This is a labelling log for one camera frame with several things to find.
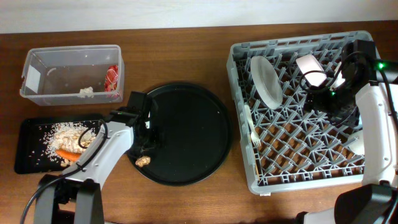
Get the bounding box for black rectangular tray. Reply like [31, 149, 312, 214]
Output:
[14, 113, 106, 175]

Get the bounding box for round black serving tray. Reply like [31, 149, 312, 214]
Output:
[136, 83, 233, 186]

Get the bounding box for food scraps pile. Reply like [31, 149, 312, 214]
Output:
[28, 121, 98, 170]

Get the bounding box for cream plastic cup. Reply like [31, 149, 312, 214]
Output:
[348, 130, 364, 155]

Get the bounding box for ginger root piece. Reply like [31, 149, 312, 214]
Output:
[135, 156, 151, 168]

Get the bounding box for wooden chopstick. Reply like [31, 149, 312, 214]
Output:
[254, 165, 260, 181]

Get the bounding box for orange carrot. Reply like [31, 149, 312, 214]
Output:
[55, 149, 81, 162]

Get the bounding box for clear plastic waste bin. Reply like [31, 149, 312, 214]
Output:
[19, 45, 124, 106]

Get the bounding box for white plastic fork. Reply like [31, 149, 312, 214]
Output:
[244, 104, 261, 147]

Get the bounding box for pink bowl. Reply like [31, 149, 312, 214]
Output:
[296, 54, 326, 86]

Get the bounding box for white paper ball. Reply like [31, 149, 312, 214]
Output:
[78, 86, 94, 98]

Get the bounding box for grey dishwasher rack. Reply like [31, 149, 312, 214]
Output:
[226, 31, 373, 195]

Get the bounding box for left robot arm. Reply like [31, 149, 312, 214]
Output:
[28, 91, 159, 223]

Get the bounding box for red snack wrapper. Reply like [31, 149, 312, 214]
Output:
[104, 65, 119, 92]

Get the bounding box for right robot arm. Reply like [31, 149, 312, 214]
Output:
[296, 40, 397, 223]

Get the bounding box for grey plate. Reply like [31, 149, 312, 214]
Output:
[250, 56, 283, 110]

